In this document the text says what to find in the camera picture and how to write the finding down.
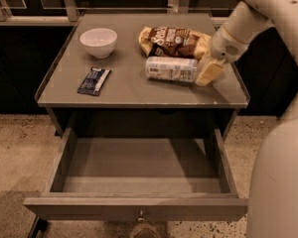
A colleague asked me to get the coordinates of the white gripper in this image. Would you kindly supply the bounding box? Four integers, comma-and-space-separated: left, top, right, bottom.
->
195, 26, 249, 86

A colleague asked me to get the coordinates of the clear blue-label plastic bottle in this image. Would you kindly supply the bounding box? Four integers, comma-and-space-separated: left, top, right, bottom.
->
145, 57, 198, 82

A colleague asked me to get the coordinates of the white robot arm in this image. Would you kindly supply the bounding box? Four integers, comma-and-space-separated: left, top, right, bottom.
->
196, 0, 298, 238

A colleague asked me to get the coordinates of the grey drawer cabinet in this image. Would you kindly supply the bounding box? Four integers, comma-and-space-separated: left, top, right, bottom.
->
36, 14, 249, 133

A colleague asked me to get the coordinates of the open grey top drawer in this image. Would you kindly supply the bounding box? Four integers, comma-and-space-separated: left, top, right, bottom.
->
24, 129, 247, 221

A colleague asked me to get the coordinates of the metal drawer knob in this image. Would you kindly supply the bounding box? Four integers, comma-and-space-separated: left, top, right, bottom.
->
137, 210, 146, 222

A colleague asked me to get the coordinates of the brown yellow chip bag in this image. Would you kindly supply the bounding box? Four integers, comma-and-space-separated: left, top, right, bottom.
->
138, 27, 211, 60

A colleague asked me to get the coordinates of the white ceramic bowl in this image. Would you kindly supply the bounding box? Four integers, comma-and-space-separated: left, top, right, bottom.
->
79, 28, 117, 59

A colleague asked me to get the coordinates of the dark blue snack wrapper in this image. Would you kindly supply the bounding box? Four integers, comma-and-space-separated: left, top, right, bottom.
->
77, 67, 111, 96

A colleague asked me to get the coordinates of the metal railing frame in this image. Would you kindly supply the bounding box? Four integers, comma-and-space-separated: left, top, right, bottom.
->
0, 0, 249, 28

